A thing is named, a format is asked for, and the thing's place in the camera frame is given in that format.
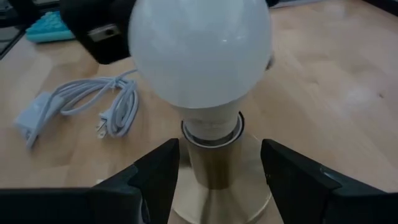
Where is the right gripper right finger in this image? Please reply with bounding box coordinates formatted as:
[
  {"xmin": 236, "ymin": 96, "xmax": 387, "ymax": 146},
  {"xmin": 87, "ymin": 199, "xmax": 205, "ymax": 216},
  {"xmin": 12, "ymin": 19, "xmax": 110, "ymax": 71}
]
[{"xmin": 260, "ymin": 139, "xmax": 386, "ymax": 224}]

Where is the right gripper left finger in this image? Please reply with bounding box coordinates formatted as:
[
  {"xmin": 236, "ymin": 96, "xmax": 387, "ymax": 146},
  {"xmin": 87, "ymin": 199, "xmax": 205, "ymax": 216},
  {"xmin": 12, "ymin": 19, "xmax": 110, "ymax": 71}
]
[{"xmin": 93, "ymin": 138, "xmax": 181, "ymax": 224}]

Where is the brass lamp base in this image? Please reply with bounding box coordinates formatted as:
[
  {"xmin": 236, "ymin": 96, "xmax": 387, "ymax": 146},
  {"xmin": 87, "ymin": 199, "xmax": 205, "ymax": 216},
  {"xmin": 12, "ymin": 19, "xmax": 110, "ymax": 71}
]
[{"xmin": 169, "ymin": 111, "xmax": 275, "ymax": 224}]

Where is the white light bulb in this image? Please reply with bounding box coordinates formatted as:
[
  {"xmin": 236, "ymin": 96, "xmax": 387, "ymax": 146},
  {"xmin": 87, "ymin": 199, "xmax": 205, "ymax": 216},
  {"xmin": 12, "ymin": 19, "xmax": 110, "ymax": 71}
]
[{"xmin": 127, "ymin": 0, "xmax": 273, "ymax": 144}]

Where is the white lamp power cord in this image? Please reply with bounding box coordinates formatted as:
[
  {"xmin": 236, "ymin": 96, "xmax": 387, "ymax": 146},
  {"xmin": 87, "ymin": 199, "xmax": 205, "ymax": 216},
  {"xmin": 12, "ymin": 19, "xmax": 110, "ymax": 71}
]
[{"xmin": 14, "ymin": 68, "xmax": 140, "ymax": 149}]

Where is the teal calculator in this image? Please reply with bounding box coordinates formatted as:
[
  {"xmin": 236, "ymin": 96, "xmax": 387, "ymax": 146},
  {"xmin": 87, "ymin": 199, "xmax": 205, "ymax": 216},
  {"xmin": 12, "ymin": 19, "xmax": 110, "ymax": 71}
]
[{"xmin": 25, "ymin": 11, "xmax": 75, "ymax": 44}]

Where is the black table frame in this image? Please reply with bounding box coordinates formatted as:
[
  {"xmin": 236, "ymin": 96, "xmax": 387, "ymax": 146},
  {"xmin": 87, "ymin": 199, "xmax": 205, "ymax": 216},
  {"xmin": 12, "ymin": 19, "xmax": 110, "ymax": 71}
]
[{"xmin": 0, "ymin": 0, "xmax": 41, "ymax": 60}]

